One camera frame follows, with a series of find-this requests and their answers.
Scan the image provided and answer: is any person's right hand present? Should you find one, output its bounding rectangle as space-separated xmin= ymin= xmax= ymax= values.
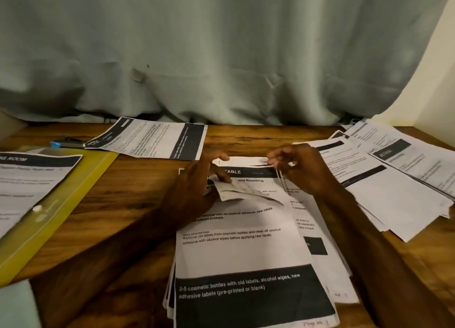
xmin=266 ymin=143 xmax=341 ymax=200

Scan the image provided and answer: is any single sheet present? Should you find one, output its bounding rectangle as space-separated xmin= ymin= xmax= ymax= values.
xmin=83 ymin=116 xmax=209 ymax=162

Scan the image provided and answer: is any person's left hand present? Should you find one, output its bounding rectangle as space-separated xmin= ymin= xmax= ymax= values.
xmin=158 ymin=151 xmax=233 ymax=227

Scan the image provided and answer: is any yellow patterned folder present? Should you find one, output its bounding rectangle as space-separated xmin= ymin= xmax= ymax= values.
xmin=0 ymin=145 xmax=119 ymax=287

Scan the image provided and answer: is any printed papers pile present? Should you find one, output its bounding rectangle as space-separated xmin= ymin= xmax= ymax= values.
xmin=293 ymin=118 xmax=455 ymax=243

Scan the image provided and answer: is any person's left forearm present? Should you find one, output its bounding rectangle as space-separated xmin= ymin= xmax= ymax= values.
xmin=28 ymin=209 xmax=186 ymax=328

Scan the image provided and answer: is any blue pen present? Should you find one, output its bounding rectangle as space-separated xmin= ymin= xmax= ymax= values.
xmin=50 ymin=140 xmax=88 ymax=150

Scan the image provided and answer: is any person's right forearm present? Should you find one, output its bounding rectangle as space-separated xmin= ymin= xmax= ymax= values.
xmin=320 ymin=185 xmax=455 ymax=328

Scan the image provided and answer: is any pale green curtain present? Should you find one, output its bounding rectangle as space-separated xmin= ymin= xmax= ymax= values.
xmin=0 ymin=0 xmax=455 ymax=126

